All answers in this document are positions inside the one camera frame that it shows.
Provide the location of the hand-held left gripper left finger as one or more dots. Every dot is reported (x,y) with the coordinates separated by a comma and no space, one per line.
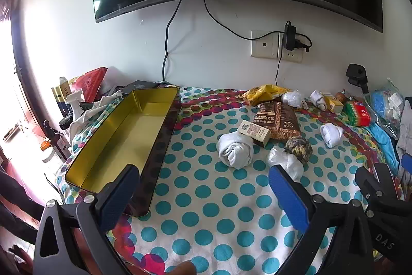
(116,197)

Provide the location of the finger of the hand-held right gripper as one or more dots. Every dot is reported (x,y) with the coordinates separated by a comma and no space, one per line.
(383,188)
(407,165)

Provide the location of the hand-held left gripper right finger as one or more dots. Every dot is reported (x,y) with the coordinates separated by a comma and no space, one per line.
(289,197)

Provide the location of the long tin box yellow inside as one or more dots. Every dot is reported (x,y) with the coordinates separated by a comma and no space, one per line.
(106,146)

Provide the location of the yellow snack bag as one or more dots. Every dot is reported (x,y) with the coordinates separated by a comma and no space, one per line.
(260,93)

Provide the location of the blue cloth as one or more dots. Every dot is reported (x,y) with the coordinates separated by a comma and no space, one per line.
(384,146)

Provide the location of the grey clothing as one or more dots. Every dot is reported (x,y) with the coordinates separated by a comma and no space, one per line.
(406,133)

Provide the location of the clear plastic wrapped bundle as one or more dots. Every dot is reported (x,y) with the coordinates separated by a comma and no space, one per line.
(286,165)
(291,98)

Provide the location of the yellow grey knitted sock ball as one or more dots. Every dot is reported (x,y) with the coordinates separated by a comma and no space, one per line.
(299,148)

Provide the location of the clear bag with blue contents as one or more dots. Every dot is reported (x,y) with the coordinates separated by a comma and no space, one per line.
(381,101)

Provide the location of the green red medicine box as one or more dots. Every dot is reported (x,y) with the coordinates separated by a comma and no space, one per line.
(357,114)

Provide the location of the large white rolled sock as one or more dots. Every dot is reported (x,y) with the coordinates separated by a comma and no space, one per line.
(235,149)

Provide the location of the small white rolled sock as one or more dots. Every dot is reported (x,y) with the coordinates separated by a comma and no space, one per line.
(331,135)

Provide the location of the brown snack packet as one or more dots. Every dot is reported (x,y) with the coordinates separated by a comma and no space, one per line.
(280,123)

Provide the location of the white jar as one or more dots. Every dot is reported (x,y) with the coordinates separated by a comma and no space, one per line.
(51,156)

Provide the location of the cream small carton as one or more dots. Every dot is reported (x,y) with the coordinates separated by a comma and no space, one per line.
(252,130)

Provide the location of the dark glass bottle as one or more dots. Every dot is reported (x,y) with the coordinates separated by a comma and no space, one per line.
(58,143)

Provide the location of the polka dot cloth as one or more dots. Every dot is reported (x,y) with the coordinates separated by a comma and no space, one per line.
(209,197)

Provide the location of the white crumpled cloth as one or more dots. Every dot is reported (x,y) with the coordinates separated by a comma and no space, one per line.
(96,107)

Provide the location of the yellow medicine box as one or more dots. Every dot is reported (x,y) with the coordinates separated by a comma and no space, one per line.
(333,104)

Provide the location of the dark cloth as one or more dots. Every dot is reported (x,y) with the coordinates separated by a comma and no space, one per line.
(16,197)

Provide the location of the grey white rolled sock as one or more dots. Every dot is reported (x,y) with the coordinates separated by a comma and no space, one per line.
(318,99)

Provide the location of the black flat device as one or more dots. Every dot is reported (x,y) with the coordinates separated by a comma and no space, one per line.
(135,86)

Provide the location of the dark blue gold carton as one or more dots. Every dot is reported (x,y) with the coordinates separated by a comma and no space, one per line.
(61,94)

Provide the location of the white plastic bag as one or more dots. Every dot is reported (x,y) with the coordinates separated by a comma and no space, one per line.
(112,78)

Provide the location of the red plastic bag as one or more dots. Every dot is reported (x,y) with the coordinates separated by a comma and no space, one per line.
(91,80)

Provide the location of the black power adapter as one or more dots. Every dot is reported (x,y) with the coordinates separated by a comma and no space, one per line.
(289,36)

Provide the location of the black clamp mount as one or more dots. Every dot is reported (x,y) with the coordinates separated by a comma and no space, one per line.
(355,72)

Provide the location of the white power wall socket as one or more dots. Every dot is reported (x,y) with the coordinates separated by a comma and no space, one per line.
(291,56)

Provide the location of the dark wooden window frame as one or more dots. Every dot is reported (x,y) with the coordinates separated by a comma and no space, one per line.
(27,82)

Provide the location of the white coaxial wall plate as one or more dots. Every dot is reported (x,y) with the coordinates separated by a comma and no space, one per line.
(262,49)

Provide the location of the black wall plug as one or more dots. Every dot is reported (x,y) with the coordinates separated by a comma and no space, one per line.
(302,44)

